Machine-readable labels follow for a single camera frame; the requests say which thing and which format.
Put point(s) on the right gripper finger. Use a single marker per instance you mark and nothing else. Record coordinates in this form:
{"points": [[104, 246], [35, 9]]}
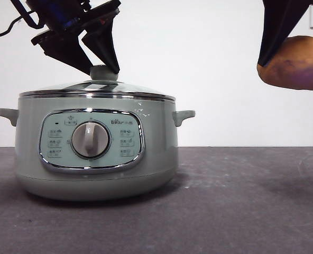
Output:
{"points": [[275, 23]]}

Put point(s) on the green electric cooking pot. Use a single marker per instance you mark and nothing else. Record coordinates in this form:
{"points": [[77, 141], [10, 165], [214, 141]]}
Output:
{"points": [[159, 132]]}

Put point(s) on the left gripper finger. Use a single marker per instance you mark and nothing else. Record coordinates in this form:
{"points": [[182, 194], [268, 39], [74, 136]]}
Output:
{"points": [[66, 53], [103, 47]]}

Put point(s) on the glass lid with green knob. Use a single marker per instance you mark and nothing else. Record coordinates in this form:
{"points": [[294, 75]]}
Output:
{"points": [[101, 75]]}

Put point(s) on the brown potato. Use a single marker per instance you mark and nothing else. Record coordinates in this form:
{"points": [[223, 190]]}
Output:
{"points": [[294, 66]]}

